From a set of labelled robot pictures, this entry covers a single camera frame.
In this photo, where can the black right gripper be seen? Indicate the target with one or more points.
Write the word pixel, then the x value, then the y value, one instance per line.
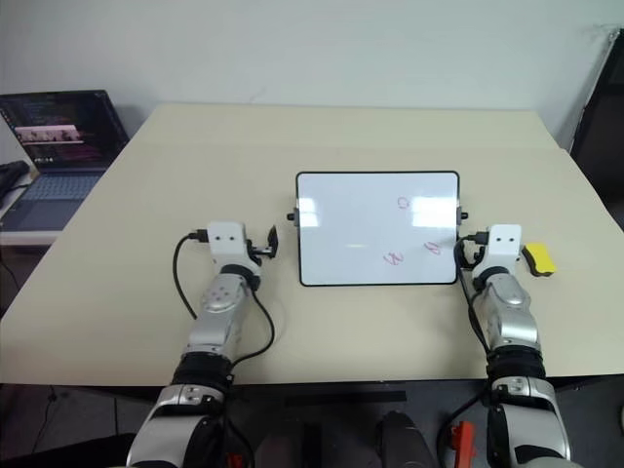
pixel 474 256

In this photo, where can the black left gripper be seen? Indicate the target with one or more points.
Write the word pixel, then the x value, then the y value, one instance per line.
pixel 256 250

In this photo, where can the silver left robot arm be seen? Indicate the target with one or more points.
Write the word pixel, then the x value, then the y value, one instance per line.
pixel 217 322

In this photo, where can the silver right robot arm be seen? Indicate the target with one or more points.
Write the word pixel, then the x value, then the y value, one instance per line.
pixel 512 317

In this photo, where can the yellow black whiteboard eraser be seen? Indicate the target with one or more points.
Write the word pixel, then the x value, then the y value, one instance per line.
pixel 541 258

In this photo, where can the black-framed whiteboard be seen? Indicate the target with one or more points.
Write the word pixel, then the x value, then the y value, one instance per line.
pixel 375 229

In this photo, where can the black bar under table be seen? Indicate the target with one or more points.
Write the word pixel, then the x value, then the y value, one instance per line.
pixel 346 396

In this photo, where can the black chair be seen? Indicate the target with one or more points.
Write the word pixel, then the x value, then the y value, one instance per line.
pixel 602 127

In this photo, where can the red plastic clamp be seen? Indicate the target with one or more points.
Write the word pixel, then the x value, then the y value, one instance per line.
pixel 463 441
pixel 236 460

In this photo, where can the dark rounded robot foot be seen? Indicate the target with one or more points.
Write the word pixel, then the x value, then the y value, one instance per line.
pixel 404 441

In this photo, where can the open laptop computer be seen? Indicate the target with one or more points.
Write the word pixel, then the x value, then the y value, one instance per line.
pixel 58 146

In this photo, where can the black bag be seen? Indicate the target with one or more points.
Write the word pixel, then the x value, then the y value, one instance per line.
pixel 11 180

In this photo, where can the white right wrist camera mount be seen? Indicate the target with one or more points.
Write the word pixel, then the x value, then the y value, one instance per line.
pixel 504 246

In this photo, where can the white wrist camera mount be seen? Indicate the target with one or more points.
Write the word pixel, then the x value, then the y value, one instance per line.
pixel 225 241
pixel 504 246

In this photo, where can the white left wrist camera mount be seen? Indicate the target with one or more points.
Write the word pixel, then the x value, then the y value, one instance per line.
pixel 225 241

